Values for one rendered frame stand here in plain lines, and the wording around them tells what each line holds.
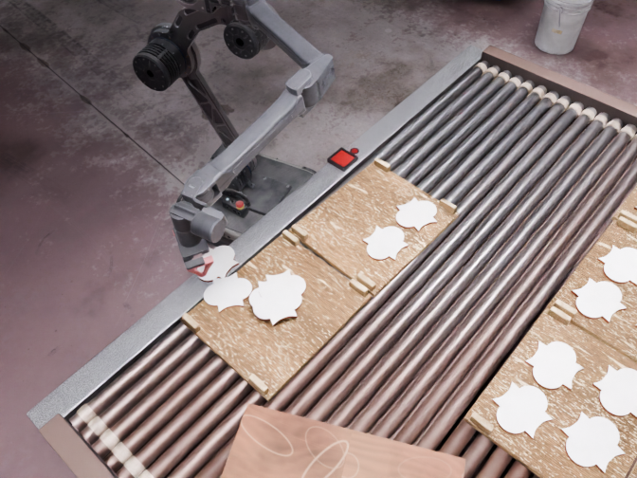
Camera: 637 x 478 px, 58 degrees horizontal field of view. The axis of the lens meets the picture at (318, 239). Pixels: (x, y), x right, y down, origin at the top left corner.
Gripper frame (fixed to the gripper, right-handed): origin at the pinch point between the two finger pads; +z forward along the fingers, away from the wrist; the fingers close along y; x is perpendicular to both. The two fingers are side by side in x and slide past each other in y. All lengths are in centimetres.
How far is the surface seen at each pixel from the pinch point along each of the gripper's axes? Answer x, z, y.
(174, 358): 14.0, 21.2, -12.7
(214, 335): 2.1, 19.2, -11.4
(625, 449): -77, 18, -80
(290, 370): -12.8, 19.0, -29.5
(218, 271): -5.3, 20.3, 9.1
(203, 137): -33, 113, 175
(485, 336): -65, 20, -41
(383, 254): -52, 18, -7
